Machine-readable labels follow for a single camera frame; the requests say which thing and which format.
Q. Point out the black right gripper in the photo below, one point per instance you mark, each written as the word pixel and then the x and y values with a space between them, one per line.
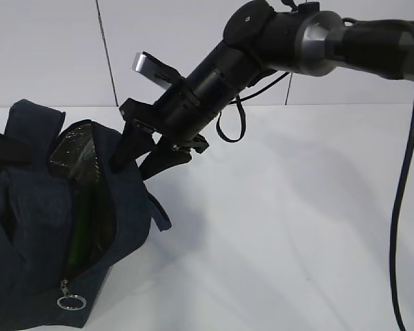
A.
pixel 177 115

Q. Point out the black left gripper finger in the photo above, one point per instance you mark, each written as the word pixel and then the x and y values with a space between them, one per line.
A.
pixel 13 152

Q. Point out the green cucumber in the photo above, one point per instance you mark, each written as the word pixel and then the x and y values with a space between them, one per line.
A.
pixel 89 213

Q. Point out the dark navy fabric bag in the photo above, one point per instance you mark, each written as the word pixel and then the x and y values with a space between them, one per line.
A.
pixel 36 217

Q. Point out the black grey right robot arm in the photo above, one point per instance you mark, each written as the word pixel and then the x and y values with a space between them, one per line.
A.
pixel 257 42

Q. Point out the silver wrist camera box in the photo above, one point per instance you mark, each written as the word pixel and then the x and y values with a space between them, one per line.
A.
pixel 156 71

